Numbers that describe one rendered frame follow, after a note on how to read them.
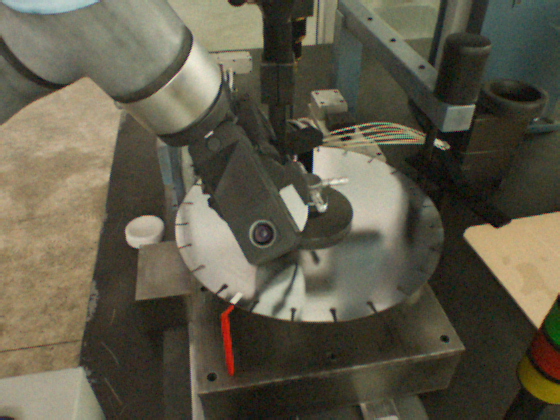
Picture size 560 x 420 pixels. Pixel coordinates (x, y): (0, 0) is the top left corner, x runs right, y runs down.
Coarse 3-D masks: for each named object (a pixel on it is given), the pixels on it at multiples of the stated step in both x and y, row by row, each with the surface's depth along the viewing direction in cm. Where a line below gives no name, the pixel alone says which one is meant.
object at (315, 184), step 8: (304, 168) 58; (312, 176) 56; (344, 176) 57; (312, 184) 55; (320, 184) 55; (328, 184) 56; (336, 184) 56; (312, 192) 54; (320, 192) 56; (312, 200) 56; (320, 200) 53; (320, 208) 52
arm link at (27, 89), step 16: (0, 48) 28; (0, 64) 29; (16, 64) 29; (0, 80) 29; (16, 80) 30; (32, 80) 30; (0, 96) 29; (16, 96) 31; (32, 96) 32; (0, 112) 30; (16, 112) 33
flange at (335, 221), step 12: (324, 192) 61; (336, 192) 61; (336, 204) 59; (348, 204) 59; (312, 216) 56; (324, 216) 57; (336, 216) 57; (348, 216) 57; (312, 228) 55; (324, 228) 55; (336, 228) 55; (348, 228) 56; (312, 240) 54; (324, 240) 54
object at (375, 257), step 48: (192, 192) 62; (384, 192) 62; (192, 240) 55; (336, 240) 55; (384, 240) 55; (432, 240) 55; (240, 288) 49; (288, 288) 49; (336, 288) 49; (384, 288) 49
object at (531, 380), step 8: (528, 352) 38; (520, 360) 39; (528, 360) 38; (520, 368) 39; (528, 368) 38; (536, 368) 37; (520, 376) 39; (528, 376) 38; (536, 376) 37; (544, 376) 36; (520, 384) 39; (528, 384) 38; (536, 384) 37; (544, 384) 36; (552, 384) 36; (528, 392) 38; (536, 392) 37; (544, 392) 37; (552, 392) 36; (544, 400) 37; (552, 400) 37
